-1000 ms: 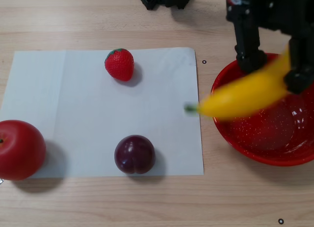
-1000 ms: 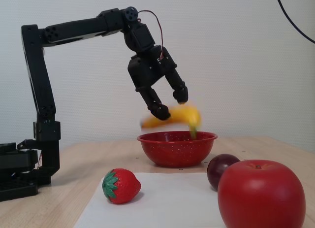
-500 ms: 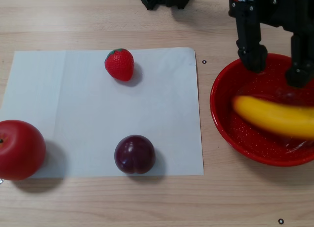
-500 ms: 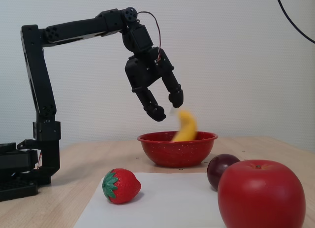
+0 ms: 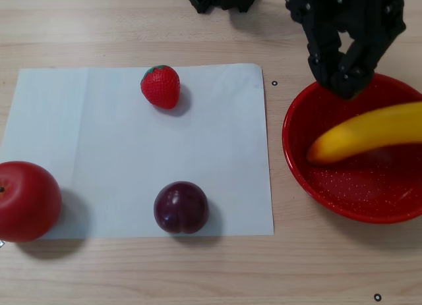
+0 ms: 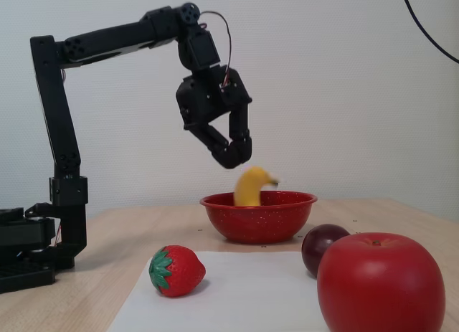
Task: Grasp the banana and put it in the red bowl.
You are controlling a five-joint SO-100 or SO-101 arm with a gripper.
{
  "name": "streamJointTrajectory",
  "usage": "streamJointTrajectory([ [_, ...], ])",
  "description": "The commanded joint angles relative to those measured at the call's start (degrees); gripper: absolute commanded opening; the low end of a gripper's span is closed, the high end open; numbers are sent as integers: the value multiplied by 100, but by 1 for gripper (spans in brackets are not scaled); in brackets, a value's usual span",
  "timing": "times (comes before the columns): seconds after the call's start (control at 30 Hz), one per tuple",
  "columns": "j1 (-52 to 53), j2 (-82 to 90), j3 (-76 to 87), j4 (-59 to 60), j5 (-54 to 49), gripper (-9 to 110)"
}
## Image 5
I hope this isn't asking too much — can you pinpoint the red toy apple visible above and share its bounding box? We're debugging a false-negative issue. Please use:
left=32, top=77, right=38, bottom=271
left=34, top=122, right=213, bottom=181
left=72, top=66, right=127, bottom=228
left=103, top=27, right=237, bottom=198
left=0, top=160, right=63, bottom=243

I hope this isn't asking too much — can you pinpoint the white paper sheet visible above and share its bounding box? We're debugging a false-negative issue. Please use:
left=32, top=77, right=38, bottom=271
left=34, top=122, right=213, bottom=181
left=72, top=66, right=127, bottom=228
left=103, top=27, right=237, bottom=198
left=0, top=63, right=275, bottom=240

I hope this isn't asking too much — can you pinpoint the red toy strawberry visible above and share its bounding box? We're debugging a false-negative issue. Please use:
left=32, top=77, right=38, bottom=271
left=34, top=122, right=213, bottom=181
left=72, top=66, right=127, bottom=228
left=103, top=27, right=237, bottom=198
left=140, top=65, right=181, bottom=110

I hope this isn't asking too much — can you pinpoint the dark purple toy plum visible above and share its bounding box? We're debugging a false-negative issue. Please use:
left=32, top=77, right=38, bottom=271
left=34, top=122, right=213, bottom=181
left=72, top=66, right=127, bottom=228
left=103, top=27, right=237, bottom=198
left=153, top=181, right=210, bottom=235

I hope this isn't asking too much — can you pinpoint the yellow toy banana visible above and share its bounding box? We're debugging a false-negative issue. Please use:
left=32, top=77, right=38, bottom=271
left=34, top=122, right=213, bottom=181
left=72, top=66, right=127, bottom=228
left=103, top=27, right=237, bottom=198
left=306, top=101, right=422, bottom=164

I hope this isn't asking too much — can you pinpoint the red speckled enamel bowl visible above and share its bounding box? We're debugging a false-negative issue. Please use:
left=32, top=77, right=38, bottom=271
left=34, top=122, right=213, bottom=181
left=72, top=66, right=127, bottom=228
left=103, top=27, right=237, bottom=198
left=282, top=70, right=422, bottom=225

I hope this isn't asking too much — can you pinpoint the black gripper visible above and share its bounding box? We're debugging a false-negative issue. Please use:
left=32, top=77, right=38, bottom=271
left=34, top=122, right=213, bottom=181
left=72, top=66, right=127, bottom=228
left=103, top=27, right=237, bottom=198
left=285, top=0, right=407, bottom=100

